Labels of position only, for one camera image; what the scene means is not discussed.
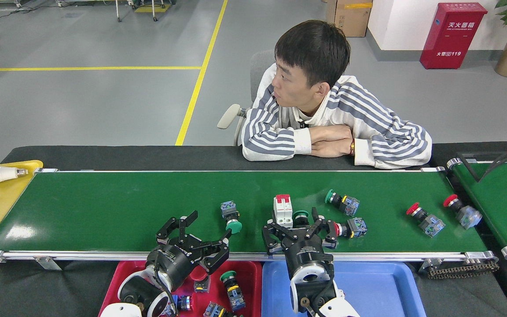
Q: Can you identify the red plastic tray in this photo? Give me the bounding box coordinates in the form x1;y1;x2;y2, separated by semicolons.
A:
99;261;263;317

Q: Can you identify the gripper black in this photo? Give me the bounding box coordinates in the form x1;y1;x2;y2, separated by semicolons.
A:
147;210;232;291
261;207;339;276

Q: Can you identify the blue plastic tray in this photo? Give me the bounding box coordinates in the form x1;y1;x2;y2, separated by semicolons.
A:
261;261;426;317

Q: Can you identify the white circuit breaker red switch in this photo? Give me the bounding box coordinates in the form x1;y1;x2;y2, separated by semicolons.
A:
273;194;294;228

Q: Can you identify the brown cardboard box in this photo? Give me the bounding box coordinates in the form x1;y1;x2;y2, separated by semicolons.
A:
326;0;374;38

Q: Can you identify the person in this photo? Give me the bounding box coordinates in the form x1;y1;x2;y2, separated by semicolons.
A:
241;20;433;170

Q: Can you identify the black drive chain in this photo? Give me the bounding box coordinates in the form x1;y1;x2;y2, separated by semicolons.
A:
425;262;500;280

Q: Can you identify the person's right hand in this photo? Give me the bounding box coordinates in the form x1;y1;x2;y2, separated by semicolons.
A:
310;125;353;144

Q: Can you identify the white stand on wheels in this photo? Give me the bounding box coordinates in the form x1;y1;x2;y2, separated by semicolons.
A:
55;0;177;22

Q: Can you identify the person's left hand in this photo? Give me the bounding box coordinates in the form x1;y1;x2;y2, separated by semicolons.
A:
311;139;352;158

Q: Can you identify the red fire extinguisher box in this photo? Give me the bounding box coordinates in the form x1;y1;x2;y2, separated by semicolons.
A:
420;2;488;70

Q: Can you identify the long green conveyor belt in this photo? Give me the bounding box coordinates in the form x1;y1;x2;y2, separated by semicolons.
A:
0;166;500;271

